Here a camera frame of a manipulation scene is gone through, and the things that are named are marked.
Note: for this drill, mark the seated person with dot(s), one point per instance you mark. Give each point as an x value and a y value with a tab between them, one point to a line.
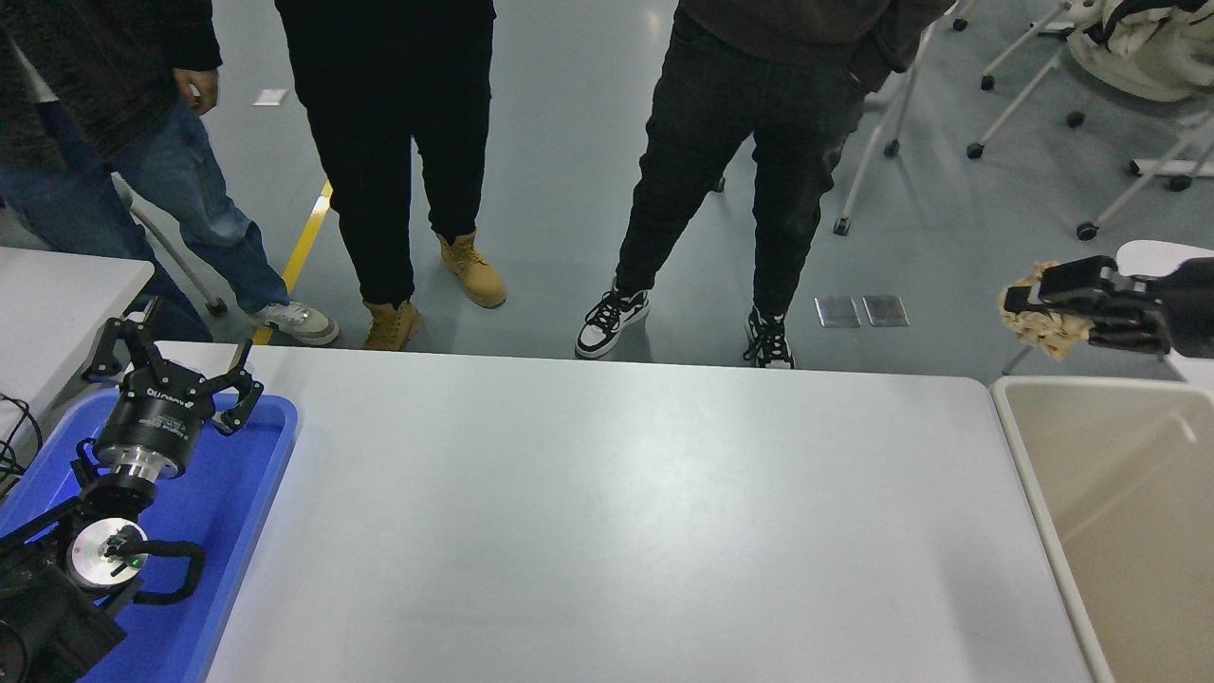
95	95

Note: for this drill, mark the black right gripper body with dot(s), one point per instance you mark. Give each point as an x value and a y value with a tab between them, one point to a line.
1190	308

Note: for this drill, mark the blue plastic tray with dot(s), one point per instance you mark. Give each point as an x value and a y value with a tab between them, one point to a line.
237	493

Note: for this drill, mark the white round table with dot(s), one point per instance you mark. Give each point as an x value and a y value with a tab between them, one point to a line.
1152	254

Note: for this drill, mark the seated person's hand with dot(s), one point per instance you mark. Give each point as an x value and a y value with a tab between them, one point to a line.
197	90

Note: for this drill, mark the white rectangular side table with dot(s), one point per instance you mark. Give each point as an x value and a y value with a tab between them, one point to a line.
57	304

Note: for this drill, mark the large pale plastic bin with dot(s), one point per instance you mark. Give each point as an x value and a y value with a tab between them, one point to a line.
1119	569

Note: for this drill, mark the grey seat white frame chair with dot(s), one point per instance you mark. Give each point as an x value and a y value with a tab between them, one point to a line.
877	142

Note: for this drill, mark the metal floor socket plate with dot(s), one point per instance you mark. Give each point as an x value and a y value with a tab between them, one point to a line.
837	312
886	311

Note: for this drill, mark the cream jacket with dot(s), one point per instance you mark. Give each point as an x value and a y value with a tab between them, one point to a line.
1148	52

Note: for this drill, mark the tan paper ball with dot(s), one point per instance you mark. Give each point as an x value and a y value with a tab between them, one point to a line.
1048	334

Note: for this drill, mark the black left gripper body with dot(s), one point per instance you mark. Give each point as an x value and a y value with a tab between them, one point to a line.
152	417

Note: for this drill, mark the white frame rolling chair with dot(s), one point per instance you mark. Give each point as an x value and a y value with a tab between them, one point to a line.
1138	104
1020	43

